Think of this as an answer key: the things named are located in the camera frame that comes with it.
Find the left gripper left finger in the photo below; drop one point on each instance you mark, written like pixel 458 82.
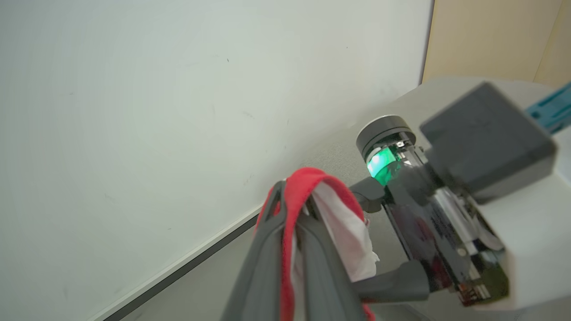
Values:
pixel 261 267

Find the red and white garment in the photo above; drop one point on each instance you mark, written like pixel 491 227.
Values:
pixel 348 232

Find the white and dark baseboard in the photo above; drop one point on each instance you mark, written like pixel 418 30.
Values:
pixel 178 272

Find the blue laundry basket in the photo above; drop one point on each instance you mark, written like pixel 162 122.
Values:
pixel 553 109

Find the dark grey wrist camera box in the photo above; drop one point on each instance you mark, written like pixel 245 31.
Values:
pixel 486 138

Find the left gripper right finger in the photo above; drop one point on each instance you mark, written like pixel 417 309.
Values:
pixel 325 276

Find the beige wooden panel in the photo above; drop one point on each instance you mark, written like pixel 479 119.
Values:
pixel 486 35

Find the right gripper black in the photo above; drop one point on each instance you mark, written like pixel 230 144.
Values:
pixel 428 232

